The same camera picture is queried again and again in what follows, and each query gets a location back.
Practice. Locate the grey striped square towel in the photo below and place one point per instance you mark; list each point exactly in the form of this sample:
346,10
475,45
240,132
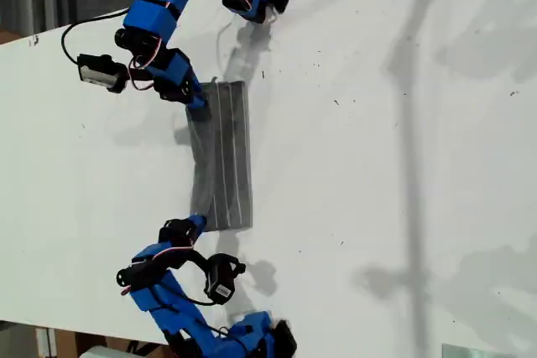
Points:
226,157

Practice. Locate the black camera stalk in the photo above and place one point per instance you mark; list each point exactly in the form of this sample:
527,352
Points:
199,258
138,74

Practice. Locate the brown cardboard box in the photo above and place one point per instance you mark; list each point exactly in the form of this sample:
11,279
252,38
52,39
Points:
65,343

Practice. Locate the black camera box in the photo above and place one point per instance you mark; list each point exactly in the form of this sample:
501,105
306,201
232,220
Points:
100,73
220,278

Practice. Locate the white bracket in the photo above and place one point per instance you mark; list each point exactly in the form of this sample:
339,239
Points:
45,341

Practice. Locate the white grey container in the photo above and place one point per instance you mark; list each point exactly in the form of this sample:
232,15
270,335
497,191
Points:
105,351

